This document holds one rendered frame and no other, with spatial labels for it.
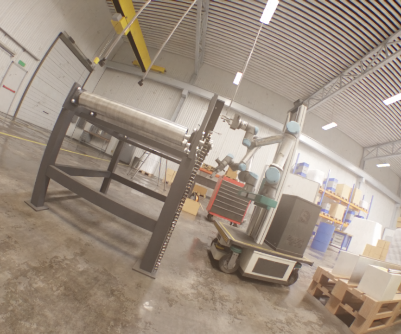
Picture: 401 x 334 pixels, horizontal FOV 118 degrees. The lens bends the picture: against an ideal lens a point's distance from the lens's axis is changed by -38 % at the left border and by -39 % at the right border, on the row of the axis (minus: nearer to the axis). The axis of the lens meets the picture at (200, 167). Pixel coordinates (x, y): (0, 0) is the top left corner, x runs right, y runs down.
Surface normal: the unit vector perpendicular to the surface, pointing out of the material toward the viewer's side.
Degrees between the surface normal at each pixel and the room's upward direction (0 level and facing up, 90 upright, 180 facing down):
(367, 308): 90
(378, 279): 90
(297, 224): 90
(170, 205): 90
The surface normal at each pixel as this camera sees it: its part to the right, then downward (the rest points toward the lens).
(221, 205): 0.04, -0.07
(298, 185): -0.35, -0.22
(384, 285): -0.92, -0.38
